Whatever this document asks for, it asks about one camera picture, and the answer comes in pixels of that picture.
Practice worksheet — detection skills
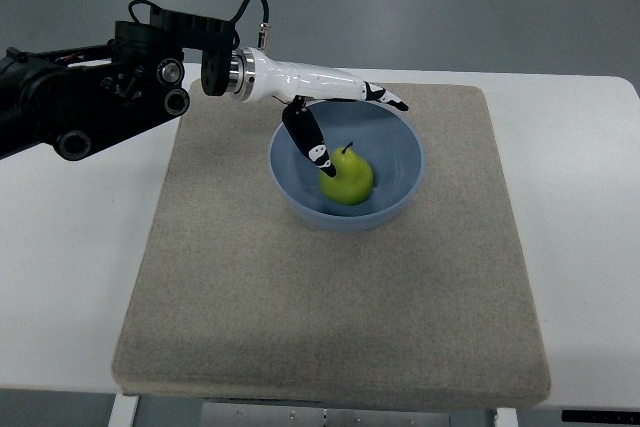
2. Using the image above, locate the beige felt mat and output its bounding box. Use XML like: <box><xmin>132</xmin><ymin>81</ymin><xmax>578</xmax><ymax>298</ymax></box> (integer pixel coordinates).
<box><xmin>112</xmin><ymin>84</ymin><xmax>551</xmax><ymax>411</ymax></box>

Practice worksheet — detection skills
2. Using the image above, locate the white table frame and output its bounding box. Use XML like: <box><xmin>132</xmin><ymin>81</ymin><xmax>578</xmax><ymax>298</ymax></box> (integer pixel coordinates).
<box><xmin>108</xmin><ymin>394</ymin><xmax>519</xmax><ymax>426</ymax></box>

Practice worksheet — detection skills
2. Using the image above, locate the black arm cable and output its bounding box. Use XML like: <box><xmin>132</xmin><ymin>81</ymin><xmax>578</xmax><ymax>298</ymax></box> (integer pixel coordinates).
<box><xmin>127</xmin><ymin>0</ymin><xmax>273</xmax><ymax>51</ymax></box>

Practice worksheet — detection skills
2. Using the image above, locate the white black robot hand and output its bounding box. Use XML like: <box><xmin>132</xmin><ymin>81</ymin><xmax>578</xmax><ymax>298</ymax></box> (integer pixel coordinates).
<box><xmin>227</xmin><ymin>48</ymin><xmax>409</xmax><ymax>178</ymax></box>

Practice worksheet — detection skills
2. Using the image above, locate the green pear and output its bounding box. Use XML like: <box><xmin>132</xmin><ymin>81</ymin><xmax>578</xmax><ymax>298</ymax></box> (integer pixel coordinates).
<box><xmin>318</xmin><ymin>142</ymin><xmax>374</xmax><ymax>206</ymax></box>

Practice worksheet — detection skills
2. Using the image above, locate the blue ceramic bowl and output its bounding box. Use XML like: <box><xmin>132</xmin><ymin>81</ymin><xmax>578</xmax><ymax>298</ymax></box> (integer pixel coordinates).
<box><xmin>269</xmin><ymin>101</ymin><xmax>425</xmax><ymax>232</ymax></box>

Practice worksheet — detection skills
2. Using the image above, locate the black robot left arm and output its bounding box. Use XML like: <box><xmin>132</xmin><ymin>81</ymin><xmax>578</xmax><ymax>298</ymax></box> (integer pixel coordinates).
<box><xmin>1</xmin><ymin>4</ymin><xmax>405</xmax><ymax>176</ymax></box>

